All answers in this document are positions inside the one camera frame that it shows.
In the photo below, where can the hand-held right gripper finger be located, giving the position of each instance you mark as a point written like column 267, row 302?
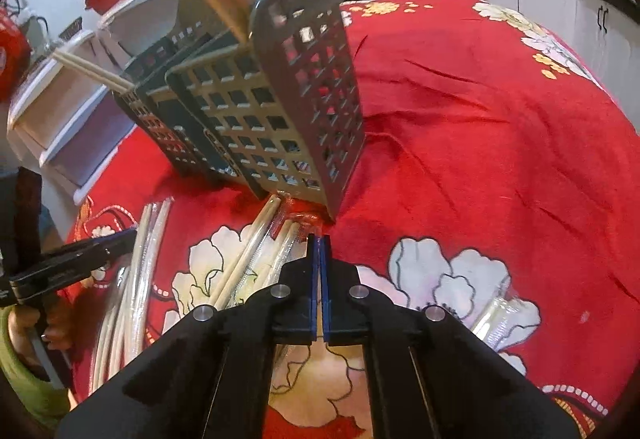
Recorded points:
column 325, row 269
column 313, row 269

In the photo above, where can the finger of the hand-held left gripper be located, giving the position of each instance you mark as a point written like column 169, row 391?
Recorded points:
column 85, row 256

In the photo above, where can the pile of chopsticks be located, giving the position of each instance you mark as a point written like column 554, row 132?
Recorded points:
column 150, row 279

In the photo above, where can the grey plastic utensil caddy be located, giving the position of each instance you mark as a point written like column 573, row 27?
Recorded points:
column 280, row 119

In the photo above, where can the person's left forearm green sleeve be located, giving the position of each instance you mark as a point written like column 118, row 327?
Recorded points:
column 22, row 384

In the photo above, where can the person's left hand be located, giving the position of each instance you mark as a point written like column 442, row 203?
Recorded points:
column 52, row 326

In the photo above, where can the white plastic drawer unit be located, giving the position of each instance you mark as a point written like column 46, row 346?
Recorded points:
column 75, row 129

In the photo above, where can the plastic-sleeved wooden chopstick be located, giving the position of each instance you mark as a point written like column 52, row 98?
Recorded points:
column 492, row 321

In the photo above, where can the red floral tablecloth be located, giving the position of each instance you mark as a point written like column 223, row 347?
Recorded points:
column 475, row 159

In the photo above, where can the bare wooden chopstick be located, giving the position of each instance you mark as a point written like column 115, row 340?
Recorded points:
column 90, row 65
column 85, row 70

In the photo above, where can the red plastic bag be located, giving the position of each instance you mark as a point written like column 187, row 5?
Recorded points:
column 11, row 54

